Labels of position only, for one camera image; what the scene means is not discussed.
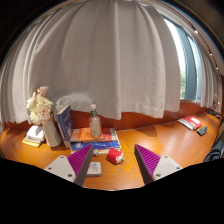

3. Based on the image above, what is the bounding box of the white curtain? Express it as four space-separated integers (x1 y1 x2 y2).
0 0 183 126

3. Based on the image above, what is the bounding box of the clear plastic bottle green label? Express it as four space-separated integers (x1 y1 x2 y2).
88 103 103 139

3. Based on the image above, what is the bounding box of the orange book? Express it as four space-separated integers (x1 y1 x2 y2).
69 127 105 144

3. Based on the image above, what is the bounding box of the blue upright book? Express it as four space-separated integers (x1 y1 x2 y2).
54 104 75 150

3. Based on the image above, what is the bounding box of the white and red charger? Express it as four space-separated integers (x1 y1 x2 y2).
106 147 125 166

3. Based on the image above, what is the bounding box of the small dark case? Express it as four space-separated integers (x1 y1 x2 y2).
196 125 209 137

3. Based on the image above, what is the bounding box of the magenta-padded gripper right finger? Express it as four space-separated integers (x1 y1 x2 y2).
134 144 184 186

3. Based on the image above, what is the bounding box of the window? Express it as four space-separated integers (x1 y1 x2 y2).
163 18 205 103

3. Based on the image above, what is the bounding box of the white flat book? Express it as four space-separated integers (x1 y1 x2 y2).
71 146 118 155

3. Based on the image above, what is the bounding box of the white ceramic vase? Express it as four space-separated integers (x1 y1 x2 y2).
41 115 64 149

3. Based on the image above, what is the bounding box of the dark grey fabric bag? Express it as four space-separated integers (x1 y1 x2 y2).
203 123 224 164

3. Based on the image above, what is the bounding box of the small white book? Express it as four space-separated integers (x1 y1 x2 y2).
25 124 46 143

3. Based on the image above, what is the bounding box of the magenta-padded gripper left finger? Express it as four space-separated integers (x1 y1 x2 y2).
43 144 95 187

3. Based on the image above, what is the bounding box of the small yellow book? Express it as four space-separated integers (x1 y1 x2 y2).
21 136 43 149

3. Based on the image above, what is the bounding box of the red and white booklet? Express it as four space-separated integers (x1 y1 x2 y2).
177 115 203 131

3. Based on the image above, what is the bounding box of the blue flat book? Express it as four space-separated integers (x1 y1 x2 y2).
70 139 122 151

